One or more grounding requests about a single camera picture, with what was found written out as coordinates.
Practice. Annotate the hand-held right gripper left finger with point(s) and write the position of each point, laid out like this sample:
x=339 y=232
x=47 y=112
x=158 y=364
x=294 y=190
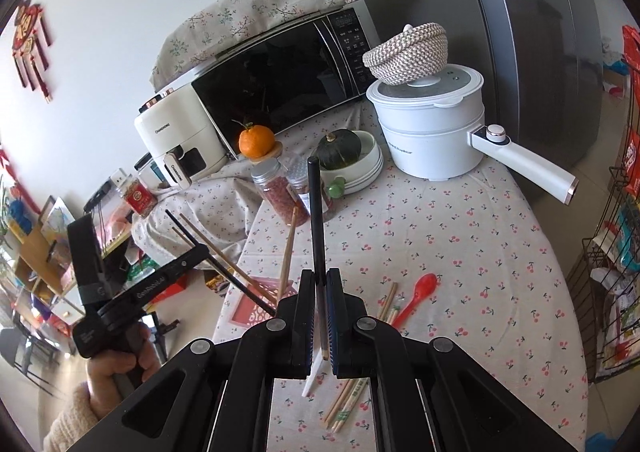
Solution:
x=311 y=322

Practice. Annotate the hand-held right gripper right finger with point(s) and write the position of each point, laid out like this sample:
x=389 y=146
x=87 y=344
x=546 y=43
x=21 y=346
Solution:
x=332 y=322

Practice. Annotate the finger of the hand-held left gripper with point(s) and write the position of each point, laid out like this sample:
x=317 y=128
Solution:
x=185 y=264

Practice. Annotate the wooden chopstick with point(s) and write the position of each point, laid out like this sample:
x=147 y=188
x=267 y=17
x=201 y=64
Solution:
x=220 y=268
x=225 y=259
x=287 y=252

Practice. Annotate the black chopstick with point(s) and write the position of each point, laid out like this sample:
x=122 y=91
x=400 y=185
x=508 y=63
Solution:
x=240 y=288
x=316 y=232

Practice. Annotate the pink plastic utensil basket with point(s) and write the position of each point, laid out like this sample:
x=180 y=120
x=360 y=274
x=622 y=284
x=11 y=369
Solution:
x=245 y=314

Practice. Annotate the pile of chopsticks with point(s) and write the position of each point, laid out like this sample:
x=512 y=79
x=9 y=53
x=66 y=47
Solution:
x=345 y=407

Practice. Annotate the person's left forearm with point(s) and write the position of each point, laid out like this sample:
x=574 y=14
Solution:
x=72 y=422

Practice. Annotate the person's left hand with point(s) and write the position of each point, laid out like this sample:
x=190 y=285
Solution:
x=107 y=377

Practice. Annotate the red box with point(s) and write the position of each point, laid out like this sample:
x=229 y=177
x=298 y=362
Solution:
x=170 y=293

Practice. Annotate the green plastic bag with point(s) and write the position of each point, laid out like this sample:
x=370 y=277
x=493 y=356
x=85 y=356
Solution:
x=140 y=272

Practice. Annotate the wooden shelf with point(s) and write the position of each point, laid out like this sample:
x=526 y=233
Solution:
x=40 y=272

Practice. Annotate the white plastic spoon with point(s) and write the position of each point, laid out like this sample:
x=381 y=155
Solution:
x=312 y=377

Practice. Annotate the pink cloth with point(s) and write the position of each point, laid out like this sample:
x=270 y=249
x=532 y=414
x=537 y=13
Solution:
x=119 y=224

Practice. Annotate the black power strip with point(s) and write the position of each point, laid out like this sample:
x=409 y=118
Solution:
x=100 y=194

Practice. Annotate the red label jar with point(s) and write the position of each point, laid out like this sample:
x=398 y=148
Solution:
x=139 y=197

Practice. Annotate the red plastic spoon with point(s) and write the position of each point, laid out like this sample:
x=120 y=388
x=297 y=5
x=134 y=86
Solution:
x=422 y=287

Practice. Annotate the clear container with black lid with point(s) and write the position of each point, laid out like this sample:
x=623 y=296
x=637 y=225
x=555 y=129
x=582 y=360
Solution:
x=150 y=172

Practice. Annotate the jar of red berries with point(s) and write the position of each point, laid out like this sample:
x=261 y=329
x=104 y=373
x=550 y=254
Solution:
x=275 y=197

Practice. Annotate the cream air fryer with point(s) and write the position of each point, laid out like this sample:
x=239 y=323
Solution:
x=175 y=132

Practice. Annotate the orange with stem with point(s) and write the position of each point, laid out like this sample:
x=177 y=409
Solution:
x=256 y=142

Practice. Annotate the jar of dark dried fruit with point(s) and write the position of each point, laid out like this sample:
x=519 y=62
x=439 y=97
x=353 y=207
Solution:
x=300 y=178

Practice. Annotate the cherry print tablecloth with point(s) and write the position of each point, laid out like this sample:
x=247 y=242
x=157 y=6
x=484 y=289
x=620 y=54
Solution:
x=475 y=257

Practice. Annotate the dark green squash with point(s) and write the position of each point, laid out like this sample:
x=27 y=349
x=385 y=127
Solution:
x=340 y=150

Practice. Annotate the black and white microwave oven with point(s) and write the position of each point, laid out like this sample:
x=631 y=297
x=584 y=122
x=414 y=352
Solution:
x=280 y=77

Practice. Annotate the white electric cooking pot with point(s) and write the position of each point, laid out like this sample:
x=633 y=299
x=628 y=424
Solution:
x=430 y=132

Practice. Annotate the floral cloth cover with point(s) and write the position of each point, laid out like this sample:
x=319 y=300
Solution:
x=250 y=7

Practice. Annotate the red plastic bag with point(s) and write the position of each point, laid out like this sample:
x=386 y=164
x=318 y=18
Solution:
x=632 y=162
x=631 y=50

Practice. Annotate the grey refrigerator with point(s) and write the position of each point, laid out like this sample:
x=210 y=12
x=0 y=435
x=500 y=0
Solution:
x=525 y=32

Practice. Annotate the red wall ornament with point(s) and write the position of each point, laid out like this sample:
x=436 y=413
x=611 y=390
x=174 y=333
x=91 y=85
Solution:
x=30 y=47

